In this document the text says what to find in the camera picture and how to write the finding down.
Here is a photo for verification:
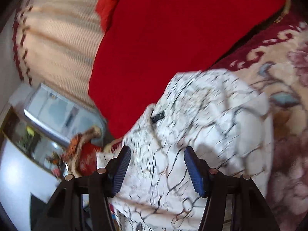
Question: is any white black patterned coat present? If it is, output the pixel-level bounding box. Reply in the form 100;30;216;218
110;69;273;230

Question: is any beige coat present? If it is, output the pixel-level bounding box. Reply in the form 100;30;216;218
64;126;101;178

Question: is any red gift box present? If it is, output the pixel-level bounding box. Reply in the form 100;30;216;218
78;142;102;176

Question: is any orange black folded garment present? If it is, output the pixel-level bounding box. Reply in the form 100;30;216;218
61;134;82;162

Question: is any wooden display shelf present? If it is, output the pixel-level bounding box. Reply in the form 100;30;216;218
1;104;66;179

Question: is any floral plush seat blanket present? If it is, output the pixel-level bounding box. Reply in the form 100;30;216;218
215;8;307;230

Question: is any beige dotted curtain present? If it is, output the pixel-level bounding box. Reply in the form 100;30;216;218
13;0;103;109

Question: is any red sofa back cover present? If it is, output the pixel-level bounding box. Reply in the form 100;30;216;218
88;0;286;138

